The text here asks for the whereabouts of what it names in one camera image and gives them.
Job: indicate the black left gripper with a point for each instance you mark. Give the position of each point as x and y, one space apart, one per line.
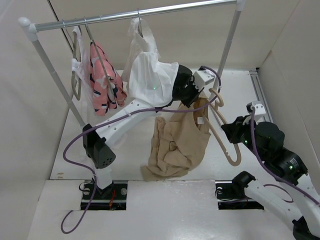
196 94

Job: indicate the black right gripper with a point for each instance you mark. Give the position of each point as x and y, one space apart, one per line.
233 128

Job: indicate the beige wooden hanger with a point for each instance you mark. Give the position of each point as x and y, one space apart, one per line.
216 101

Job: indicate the beige t shirt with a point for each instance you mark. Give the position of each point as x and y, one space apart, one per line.
178 145

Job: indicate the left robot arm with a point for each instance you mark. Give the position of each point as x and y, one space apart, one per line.
98 140

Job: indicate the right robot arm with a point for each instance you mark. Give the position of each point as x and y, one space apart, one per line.
287 168

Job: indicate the grey hanger with blouse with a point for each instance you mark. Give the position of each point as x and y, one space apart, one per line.
139 28

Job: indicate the white pleated blouse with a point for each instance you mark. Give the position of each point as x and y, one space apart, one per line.
148 79

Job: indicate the pink patterned garment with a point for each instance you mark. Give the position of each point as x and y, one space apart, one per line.
107 84

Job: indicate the white tank top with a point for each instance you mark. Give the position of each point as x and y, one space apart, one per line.
84 74

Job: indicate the silver white clothes rack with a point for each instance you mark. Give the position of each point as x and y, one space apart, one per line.
30 29

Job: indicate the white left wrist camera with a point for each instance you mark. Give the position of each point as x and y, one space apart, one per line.
203 78

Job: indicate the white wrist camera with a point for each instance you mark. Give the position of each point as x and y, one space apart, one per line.
256 110
203 78

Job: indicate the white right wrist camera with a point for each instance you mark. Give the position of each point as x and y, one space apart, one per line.
256 110

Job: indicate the aluminium rail on table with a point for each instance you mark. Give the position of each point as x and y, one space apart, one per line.
260 93

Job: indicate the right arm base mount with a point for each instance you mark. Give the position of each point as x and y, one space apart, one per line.
230 194

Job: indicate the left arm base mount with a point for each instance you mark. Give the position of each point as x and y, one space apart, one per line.
114 198

